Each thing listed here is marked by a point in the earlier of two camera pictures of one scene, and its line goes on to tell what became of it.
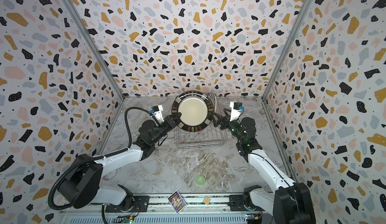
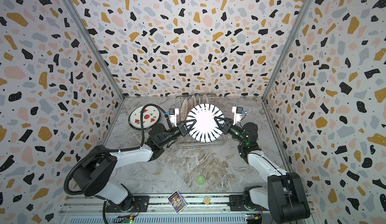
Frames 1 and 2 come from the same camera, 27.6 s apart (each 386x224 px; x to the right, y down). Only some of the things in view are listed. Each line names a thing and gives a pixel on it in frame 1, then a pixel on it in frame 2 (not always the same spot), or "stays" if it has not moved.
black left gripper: (171, 122) -> (181, 128)
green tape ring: (200, 180) stays
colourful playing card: (177, 202) stays
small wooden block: (206, 200) stays
